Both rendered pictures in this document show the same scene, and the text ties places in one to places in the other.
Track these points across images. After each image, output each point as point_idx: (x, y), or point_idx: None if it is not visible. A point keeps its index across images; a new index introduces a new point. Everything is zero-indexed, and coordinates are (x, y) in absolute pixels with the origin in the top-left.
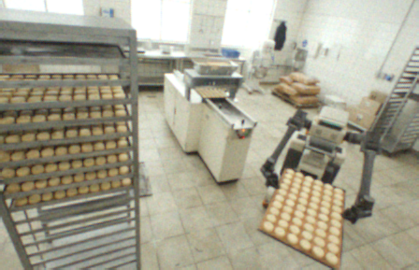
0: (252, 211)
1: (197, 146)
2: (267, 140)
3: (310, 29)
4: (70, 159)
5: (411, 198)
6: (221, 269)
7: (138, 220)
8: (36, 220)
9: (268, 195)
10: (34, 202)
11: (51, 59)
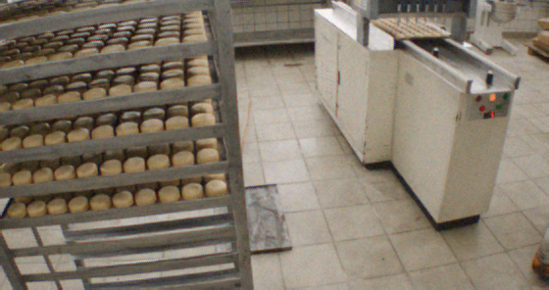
0: (510, 282)
1: (390, 149)
2: (532, 138)
3: None
4: (93, 125)
5: None
6: None
7: (250, 287)
8: (43, 253)
9: (547, 245)
10: (34, 215)
11: None
